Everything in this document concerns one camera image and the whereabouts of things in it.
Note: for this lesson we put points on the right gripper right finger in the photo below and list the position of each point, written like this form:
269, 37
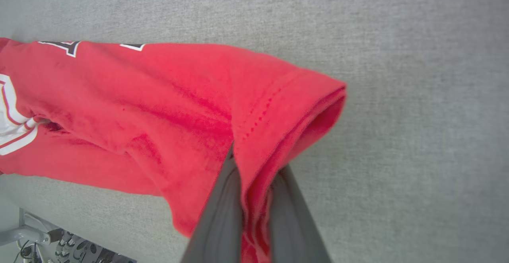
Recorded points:
294, 235

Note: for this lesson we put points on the grey metal tube frame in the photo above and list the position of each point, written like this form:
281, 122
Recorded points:
20, 237

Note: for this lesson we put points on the red and white basketball jersey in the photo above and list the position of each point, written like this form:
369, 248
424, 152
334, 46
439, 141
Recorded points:
159, 96

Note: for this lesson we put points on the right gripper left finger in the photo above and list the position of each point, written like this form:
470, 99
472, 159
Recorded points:
220, 231

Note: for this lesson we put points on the grey robot base machinery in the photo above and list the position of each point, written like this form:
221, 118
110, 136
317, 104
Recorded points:
79, 251

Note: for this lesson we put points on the grey fabric sofa cushion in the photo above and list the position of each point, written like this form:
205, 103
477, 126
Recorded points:
397, 56

